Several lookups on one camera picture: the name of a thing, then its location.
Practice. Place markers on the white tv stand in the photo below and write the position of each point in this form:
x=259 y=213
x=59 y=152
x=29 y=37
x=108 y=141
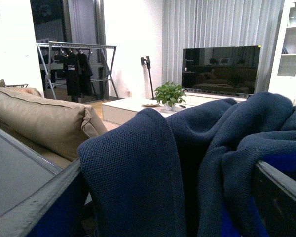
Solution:
x=200 y=98

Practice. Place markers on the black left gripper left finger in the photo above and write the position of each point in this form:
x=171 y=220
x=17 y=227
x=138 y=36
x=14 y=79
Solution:
x=37 y=198

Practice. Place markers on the white display cabinet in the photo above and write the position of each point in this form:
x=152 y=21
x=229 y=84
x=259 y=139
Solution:
x=283 y=75

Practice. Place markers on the black cordless vacuum cleaner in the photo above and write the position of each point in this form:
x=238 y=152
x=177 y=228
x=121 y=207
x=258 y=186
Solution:
x=146 y=61

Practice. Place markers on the flat screen television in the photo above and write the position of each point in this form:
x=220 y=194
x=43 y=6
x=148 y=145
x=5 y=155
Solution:
x=231 y=70

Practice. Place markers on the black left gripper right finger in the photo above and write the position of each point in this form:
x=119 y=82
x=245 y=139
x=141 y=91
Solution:
x=275 y=199

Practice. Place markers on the small plate on table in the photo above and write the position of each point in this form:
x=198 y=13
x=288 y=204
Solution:
x=151 y=105

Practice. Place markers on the dark blue knitted garment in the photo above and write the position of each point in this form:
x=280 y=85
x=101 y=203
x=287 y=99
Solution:
x=189 y=174

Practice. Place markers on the white low coffee table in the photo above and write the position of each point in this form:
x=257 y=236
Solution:
x=122 y=110

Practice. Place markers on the beige leather sofa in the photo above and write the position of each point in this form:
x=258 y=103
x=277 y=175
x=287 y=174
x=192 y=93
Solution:
x=52 y=128

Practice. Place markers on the green potted plant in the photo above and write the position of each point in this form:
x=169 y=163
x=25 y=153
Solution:
x=169 y=94

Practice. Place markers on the black hanging shirt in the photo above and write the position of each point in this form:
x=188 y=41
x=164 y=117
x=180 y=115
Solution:
x=72 y=71

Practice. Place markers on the white curtain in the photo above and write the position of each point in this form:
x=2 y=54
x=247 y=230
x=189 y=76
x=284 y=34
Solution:
x=215 y=23

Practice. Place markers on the metal clothes drying rack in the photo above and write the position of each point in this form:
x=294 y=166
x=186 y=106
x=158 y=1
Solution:
x=50 y=65

